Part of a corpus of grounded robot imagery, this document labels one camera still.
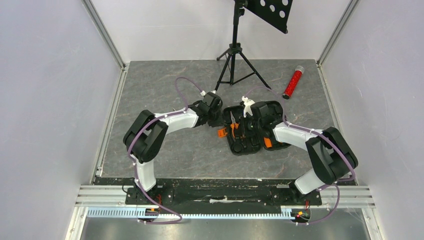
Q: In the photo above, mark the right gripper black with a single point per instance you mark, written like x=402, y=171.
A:
x=249, y=124

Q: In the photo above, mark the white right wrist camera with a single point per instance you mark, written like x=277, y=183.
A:
x=247, y=109

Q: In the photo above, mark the red glitter tube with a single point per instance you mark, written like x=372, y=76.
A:
x=298, y=72

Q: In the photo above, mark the black music stand tripod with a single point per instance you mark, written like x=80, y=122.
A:
x=273, y=12

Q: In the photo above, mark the large orange-handled screwdriver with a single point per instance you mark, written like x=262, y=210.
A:
x=267, y=142

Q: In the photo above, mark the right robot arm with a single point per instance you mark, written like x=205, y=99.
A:
x=330, y=155

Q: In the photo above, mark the orange-handled pliers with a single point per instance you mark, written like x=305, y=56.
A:
x=234, y=126

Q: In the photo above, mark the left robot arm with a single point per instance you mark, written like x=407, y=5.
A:
x=146, y=135

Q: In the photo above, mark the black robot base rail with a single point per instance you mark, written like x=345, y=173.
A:
x=229, y=195

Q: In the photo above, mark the black plastic tool case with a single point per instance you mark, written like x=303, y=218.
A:
x=248, y=134

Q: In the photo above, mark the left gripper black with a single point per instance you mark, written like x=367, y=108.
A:
x=220, y=121

